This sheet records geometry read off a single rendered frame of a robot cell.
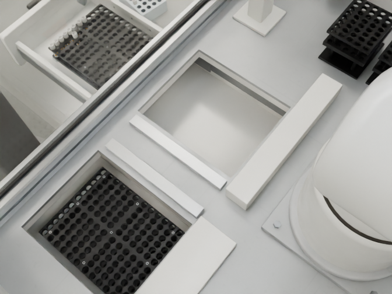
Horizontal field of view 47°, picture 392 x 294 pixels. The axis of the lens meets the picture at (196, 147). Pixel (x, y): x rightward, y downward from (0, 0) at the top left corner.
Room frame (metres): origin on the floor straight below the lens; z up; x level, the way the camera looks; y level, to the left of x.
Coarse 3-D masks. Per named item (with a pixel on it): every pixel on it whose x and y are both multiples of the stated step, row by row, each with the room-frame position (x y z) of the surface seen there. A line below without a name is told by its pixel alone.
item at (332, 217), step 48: (384, 96) 0.14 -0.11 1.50; (336, 144) 0.12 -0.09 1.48; (384, 144) 0.11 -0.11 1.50; (288, 192) 0.28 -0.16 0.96; (336, 192) 0.10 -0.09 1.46; (384, 192) 0.09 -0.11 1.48; (288, 240) 0.19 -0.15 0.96; (336, 240) 0.16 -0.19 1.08; (384, 240) 0.14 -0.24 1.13; (384, 288) 0.10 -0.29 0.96
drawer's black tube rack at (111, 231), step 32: (96, 192) 0.35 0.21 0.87; (128, 192) 0.34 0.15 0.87; (64, 224) 0.27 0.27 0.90; (96, 224) 0.27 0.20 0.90; (128, 224) 0.26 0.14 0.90; (160, 224) 0.26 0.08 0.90; (96, 256) 0.21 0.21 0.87; (128, 256) 0.20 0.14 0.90; (160, 256) 0.20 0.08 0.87; (128, 288) 0.14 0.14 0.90
